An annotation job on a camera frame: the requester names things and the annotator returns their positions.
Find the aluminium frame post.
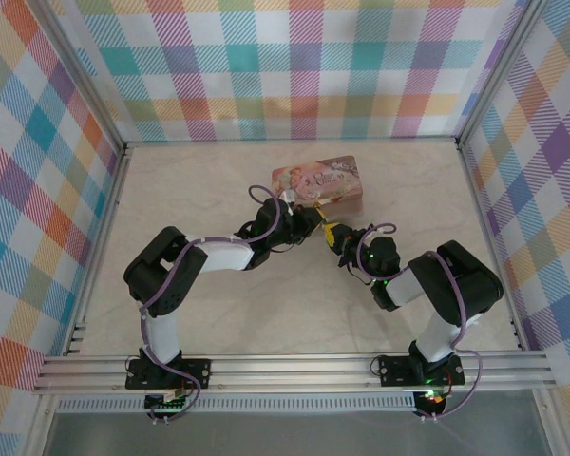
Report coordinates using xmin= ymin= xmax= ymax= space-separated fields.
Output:
xmin=36 ymin=0 xmax=130 ymax=149
xmin=454 ymin=0 xmax=550 ymax=143

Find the pink printed tin box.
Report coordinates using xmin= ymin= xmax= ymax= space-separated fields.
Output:
xmin=271 ymin=154 xmax=366 ymax=219

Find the slotted grey cable tray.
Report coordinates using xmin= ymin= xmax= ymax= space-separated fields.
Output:
xmin=55 ymin=395 xmax=418 ymax=415

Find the green circuit board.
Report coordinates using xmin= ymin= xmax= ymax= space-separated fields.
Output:
xmin=143 ymin=388 xmax=192 ymax=412

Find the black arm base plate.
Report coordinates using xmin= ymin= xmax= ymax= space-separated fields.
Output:
xmin=124 ymin=356 xmax=214 ymax=391
xmin=378 ymin=354 xmax=466 ymax=389

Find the orange circuit board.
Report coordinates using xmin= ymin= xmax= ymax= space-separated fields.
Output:
xmin=416 ymin=388 xmax=448 ymax=407

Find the aluminium frame rail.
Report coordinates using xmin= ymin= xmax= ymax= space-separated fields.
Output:
xmin=31 ymin=350 xmax=560 ymax=394
xmin=122 ymin=135 xmax=463 ymax=149
xmin=62 ymin=142 xmax=134 ymax=357
xmin=454 ymin=140 xmax=529 ymax=353

